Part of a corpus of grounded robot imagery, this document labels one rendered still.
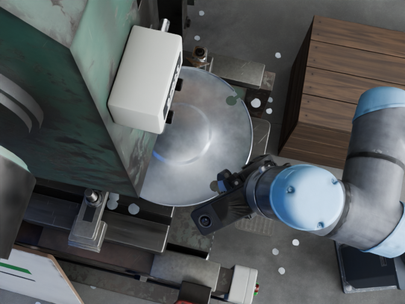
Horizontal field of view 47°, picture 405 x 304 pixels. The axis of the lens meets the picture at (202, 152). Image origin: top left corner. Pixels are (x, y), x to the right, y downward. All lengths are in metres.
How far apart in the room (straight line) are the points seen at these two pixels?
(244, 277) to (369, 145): 0.49
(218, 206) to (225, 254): 0.94
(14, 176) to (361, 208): 0.41
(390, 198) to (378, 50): 1.03
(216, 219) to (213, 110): 0.28
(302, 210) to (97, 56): 0.32
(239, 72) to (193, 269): 0.47
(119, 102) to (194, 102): 0.61
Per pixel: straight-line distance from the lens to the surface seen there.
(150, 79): 0.35
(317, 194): 0.55
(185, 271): 1.01
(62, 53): 0.27
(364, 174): 0.63
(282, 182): 0.56
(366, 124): 0.66
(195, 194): 0.89
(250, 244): 1.68
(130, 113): 0.35
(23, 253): 1.14
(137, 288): 1.63
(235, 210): 0.73
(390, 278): 1.40
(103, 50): 0.32
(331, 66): 1.54
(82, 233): 0.93
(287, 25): 2.01
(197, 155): 0.90
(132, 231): 0.96
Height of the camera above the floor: 1.65
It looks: 72 degrees down
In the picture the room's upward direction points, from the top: 6 degrees clockwise
